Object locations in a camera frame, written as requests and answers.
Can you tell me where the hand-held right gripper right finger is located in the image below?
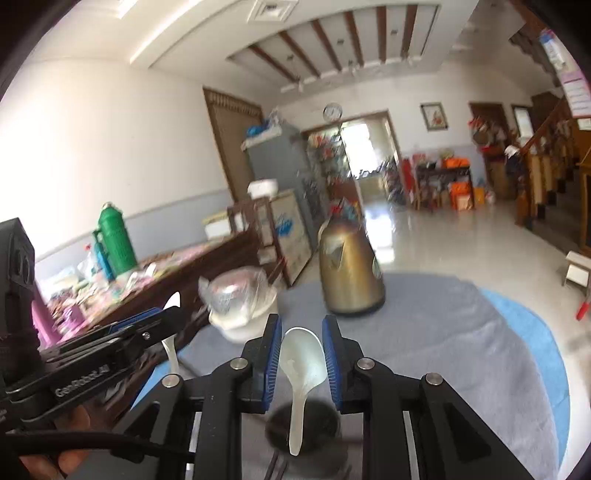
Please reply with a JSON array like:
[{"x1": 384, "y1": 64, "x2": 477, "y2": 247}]
[{"x1": 322, "y1": 315, "x2": 536, "y2": 480}]

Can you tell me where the white pot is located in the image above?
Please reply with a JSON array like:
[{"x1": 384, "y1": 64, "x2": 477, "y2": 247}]
[{"x1": 247, "y1": 179, "x2": 280, "y2": 200}]

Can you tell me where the small white stool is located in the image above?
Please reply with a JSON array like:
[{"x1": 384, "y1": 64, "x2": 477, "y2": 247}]
[{"x1": 561, "y1": 250, "x2": 591, "y2": 289}]

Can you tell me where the dark grey utensil holder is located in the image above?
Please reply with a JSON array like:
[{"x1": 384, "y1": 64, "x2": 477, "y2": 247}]
[{"x1": 264, "y1": 398, "x2": 343, "y2": 460}]

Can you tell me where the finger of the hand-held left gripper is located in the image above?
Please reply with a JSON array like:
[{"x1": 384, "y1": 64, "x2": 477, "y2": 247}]
[
  {"x1": 110, "y1": 308, "x2": 211, "y2": 366},
  {"x1": 107, "y1": 305, "x2": 186, "y2": 341}
]

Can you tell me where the brown wooden door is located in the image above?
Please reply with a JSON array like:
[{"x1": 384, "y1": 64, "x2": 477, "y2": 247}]
[{"x1": 203, "y1": 88, "x2": 264, "y2": 204}]

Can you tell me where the white bowl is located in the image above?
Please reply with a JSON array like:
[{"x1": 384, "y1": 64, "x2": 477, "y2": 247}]
[{"x1": 208, "y1": 286, "x2": 280, "y2": 343}]

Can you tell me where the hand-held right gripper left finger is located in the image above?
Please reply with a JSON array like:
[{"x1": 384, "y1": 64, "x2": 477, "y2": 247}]
[{"x1": 115, "y1": 314, "x2": 283, "y2": 480}]

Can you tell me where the person's left hand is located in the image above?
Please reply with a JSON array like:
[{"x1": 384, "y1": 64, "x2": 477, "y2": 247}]
[{"x1": 18, "y1": 406, "x2": 93, "y2": 480}]

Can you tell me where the wooden stair railing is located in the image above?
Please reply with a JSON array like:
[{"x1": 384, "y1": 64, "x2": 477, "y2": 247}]
[{"x1": 512, "y1": 92, "x2": 591, "y2": 227}]

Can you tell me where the dark wooden side table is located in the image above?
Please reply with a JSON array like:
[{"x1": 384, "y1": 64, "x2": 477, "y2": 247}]
[{"x1": 413, "y1": 165, "x2": 476, "y2": 210}]

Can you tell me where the gold electric kettle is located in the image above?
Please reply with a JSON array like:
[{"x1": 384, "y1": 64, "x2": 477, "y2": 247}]
[{"x1": 318, "y1": 213, "x2": 387, "y2": 315}]

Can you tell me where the framed wall picture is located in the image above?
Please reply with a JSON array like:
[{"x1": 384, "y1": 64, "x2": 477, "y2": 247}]
[{"x1": 420, "y1": 102, "x2": 450, "y2": 132}]

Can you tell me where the blue bottle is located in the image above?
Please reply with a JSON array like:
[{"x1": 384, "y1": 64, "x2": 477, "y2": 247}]
[{"x1": 92, "y1": 240, "x2": 115, "y2": 282}]

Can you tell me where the clear plastic bag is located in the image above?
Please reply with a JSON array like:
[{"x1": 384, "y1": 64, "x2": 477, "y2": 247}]
[{"x1": 198, "y1": 267, "x2": 269, "y2": 319}]

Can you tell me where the grey table cloth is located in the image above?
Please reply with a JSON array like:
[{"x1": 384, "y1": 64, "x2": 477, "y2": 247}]
[{"x1": 139, "y1": 272, "x2": 561, "y2": 480}]

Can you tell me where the grey refrigerator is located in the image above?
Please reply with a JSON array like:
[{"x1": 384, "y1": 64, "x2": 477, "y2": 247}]
[{"x1": 242, "y1": 122, "x2": 328, "y2": 217}]

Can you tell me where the blue table cloth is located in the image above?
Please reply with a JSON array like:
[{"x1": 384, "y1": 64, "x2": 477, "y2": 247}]
[{"x1": 131, "y1": 288, "x2": 571, "y2": 467}]

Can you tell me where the carved wooden bench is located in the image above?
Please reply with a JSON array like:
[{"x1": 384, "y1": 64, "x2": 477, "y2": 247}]
[{"x1": 44, "y1": 228, "x2": 259, "y2": 416}]

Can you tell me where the green thermos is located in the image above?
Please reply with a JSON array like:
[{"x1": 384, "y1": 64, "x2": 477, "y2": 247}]
[{"x1": 92, "y1": 202, "x2": 138, "y2": 278}]

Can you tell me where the white plastic spoon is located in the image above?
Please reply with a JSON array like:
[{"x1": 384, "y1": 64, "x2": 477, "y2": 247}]
[
  {"x1": 279, "y1": 327, "x2": 328, "y2": 457},
  {"x1": 161, "y1": 292, "x2": 182, "y2": 376}
]

